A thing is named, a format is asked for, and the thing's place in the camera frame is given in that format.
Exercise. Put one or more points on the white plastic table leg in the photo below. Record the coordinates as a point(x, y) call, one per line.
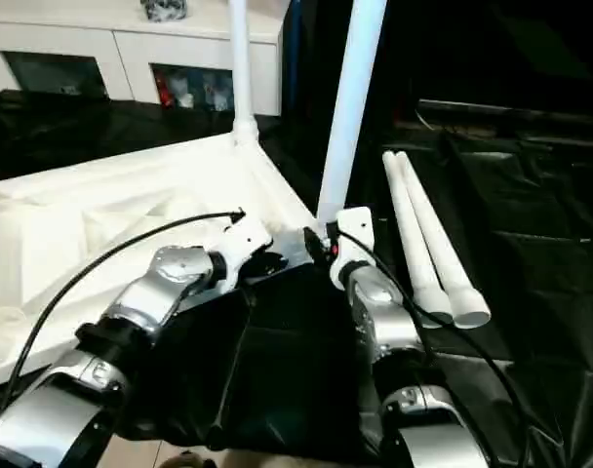
point(350, 97)
point(413, 234)
point(443, 244)
point(243, 63)

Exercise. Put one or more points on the white plastic table top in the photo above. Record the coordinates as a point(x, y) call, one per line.
point(82, 219)

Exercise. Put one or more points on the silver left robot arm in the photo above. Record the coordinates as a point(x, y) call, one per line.
point(106, 331)

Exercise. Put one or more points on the small white cup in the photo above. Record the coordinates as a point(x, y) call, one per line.
point(221, 102)

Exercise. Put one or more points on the black glossy mat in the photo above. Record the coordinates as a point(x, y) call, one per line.
point(535, 219)

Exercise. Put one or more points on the long black bar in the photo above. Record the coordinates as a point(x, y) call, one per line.
point(511, 113)

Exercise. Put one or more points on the large dark screen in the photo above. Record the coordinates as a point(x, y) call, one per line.
point(472, 49)

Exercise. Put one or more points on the white glass-door cabinet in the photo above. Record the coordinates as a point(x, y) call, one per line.
point(106, 49)

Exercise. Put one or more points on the dark bag of parts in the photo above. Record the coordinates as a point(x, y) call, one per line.
point(164, 10)

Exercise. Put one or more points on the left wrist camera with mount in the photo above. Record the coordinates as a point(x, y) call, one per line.
point(243, 241)

